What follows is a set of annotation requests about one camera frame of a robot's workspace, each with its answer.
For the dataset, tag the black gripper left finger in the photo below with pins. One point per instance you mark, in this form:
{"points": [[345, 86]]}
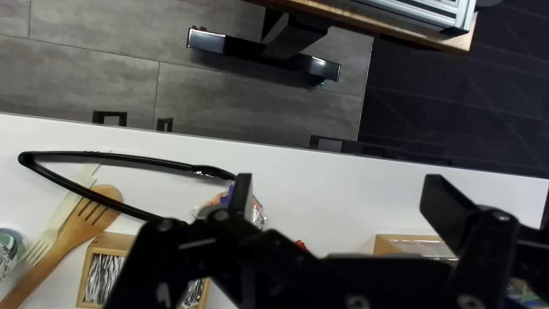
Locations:
{"points": [[228, 258]]}

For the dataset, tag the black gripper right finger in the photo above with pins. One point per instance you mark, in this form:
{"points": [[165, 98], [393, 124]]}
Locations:
{"points": [[485, 246]]}

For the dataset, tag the orange packet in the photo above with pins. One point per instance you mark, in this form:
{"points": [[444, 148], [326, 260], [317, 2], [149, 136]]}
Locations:
{"points": [[257, 213]]}

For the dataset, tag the wooden tea box clear lid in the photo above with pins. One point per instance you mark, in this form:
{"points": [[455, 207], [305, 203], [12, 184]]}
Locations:
{"points": [[400, 243]]}

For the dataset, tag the small wooden tray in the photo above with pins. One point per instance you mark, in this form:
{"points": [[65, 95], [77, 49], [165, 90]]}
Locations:
{"points": [[111, 241]]}

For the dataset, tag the white striped sachet pile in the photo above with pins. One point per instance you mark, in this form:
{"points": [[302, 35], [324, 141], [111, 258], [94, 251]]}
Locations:
{"points": [[103, 277]]}

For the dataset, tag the wooden utensils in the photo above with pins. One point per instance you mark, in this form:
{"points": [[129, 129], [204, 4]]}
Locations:
{"points": [[86, 220]]}

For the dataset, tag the clear plastic fork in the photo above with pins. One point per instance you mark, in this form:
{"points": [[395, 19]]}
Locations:
{"points": [[62, 208]]}

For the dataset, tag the grey round container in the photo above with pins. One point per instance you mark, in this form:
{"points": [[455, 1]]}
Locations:
{"points": [[9, 251]]}

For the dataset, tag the wooden table black base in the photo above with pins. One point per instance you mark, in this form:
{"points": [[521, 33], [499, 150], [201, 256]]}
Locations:
{"points": [[285, 35]]}

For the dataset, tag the black square bracket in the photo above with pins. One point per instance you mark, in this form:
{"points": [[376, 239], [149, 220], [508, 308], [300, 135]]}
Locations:
{"points": [[110, 117], [165, 124]]}

